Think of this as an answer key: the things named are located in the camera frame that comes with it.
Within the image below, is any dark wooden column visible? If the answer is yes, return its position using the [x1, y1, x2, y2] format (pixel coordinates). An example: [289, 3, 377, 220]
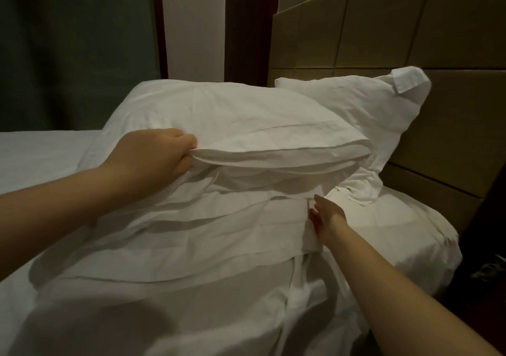
[225, 0, 283, 86]

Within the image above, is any white bed sheet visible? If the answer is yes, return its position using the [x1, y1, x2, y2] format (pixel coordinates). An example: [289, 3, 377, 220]
[0, 129, 463, 356]

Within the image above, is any person's right hand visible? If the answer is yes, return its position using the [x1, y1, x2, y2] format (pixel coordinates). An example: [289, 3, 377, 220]
[308, 194, 351, 246]

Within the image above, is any white duvet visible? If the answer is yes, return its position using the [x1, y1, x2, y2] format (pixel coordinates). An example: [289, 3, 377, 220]
[27, 79, 374, 356]

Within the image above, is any person's left hand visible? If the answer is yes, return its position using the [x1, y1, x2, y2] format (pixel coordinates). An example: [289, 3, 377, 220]
[103, 128, 199, 195]

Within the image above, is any person's left forearm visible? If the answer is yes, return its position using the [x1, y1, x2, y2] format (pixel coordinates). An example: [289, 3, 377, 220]
[0, 162, 139, 283]

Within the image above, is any white pillow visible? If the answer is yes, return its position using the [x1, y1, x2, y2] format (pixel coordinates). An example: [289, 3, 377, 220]
[274, 66, 433, 206]

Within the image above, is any frosted glass partition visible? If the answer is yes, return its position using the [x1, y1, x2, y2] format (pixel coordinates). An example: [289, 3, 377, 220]
[0, 0, 164, 133]

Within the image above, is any beige padded headboard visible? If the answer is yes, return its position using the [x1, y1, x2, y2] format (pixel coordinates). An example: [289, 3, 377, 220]
[267, 0, 506, 234]

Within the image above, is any person's right forearm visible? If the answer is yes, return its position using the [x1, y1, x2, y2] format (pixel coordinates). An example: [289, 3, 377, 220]
[324, 227, 503, 356]

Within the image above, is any dark wooden wall panel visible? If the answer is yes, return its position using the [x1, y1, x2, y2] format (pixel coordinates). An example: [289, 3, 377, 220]
[452, 172, 506, 325]

